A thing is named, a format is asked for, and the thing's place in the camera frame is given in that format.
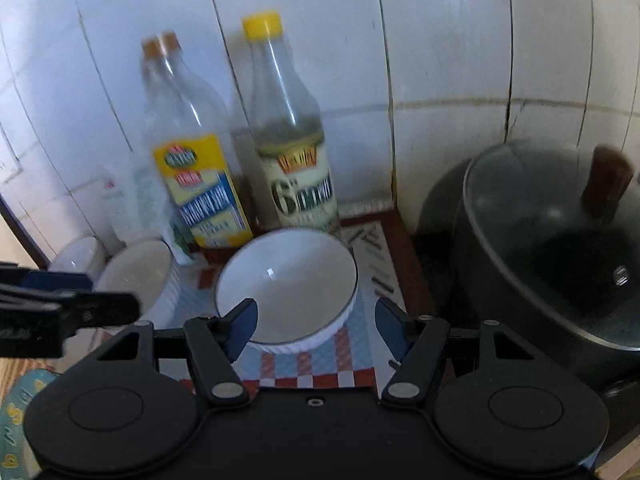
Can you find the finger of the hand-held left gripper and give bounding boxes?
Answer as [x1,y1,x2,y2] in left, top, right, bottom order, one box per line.
[0,261,94,295]
[0,285,141,333]

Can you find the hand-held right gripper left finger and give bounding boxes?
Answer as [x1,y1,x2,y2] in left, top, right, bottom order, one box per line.
[97,298,258,408]

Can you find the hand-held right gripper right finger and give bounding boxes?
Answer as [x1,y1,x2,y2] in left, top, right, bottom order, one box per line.
[375,297,531,406]

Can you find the white ribbed bowl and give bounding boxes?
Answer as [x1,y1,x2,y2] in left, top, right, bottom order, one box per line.
[215,227,359,358]
[48,235,103,281]
[94,240,181,328]

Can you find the blue fried egg plate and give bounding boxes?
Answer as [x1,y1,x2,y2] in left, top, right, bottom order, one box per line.
[0,367,58,480]

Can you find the striped tablecloth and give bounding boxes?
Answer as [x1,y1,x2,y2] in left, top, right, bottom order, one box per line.
[0,212,436,396]

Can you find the clear plastic salt bag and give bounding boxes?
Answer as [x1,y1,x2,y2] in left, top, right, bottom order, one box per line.
[102,160,196,266]

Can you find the black cooking pot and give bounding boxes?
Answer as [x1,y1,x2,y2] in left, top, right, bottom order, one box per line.
[452,142,640,396]

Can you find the yellow label cooking wine bottle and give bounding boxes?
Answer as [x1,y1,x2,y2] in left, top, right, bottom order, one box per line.
[141,31,254,250]

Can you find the yellow cap vinegar bottle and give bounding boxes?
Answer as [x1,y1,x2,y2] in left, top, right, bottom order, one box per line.
[241,11,341,235]

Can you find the glass pot lid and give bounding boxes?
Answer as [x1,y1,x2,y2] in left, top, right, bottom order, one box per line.
[462,142,640,348]

